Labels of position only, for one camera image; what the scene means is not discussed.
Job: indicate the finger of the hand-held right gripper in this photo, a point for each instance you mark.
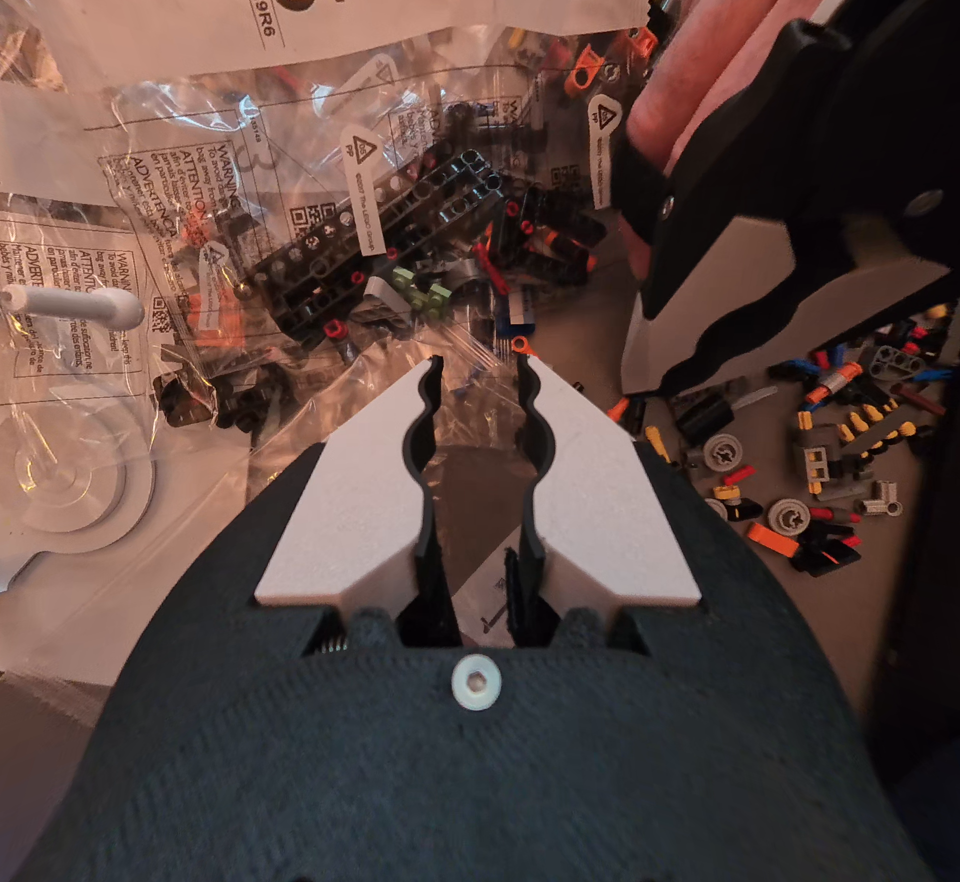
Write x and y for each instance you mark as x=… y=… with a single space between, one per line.
x=847 y=312
x=742 y=245

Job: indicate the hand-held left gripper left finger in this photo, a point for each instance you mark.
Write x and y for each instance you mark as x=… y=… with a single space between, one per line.
x=345 y=522

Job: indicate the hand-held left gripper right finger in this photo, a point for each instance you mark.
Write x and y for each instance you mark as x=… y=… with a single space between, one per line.
x=615 y=522

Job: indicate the pile of toy bricks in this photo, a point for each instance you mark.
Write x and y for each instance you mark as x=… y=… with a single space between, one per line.
x=724 y=451

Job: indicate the person's right hand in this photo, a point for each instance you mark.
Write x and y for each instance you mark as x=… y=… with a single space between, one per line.
x=735 y=12

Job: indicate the wooden and white book stand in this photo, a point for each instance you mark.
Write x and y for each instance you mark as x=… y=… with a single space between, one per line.
x=90 y=308

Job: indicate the black holed frame brick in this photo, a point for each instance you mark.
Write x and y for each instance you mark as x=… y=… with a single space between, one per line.
x=360 y=252

